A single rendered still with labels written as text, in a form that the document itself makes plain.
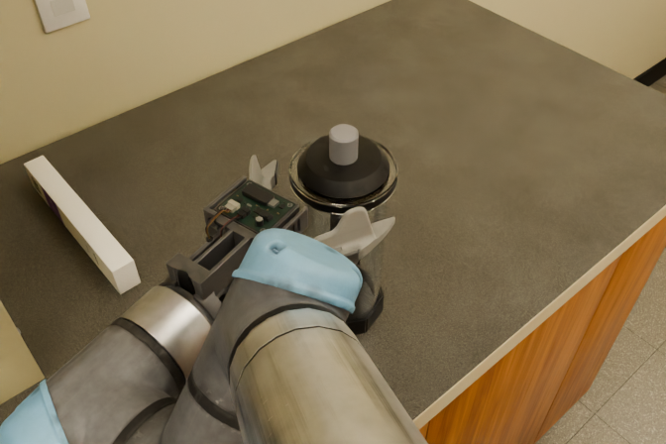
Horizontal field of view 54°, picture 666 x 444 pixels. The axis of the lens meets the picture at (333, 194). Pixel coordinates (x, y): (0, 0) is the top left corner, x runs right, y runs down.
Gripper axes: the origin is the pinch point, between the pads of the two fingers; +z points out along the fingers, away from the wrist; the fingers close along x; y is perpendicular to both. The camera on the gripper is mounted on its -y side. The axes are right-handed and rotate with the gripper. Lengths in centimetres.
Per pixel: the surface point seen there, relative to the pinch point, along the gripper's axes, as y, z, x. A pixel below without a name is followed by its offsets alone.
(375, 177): 3.6, 1.1, -4.1
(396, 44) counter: -20, 58, 26
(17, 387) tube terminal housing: -18.7, -28.6, 21.9
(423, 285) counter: -19.9, 9.9, -7.1
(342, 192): 3.2, -2.0, -2.5
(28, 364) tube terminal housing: -16.2, -26.6, 21.4
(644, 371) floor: -114, 89, -43
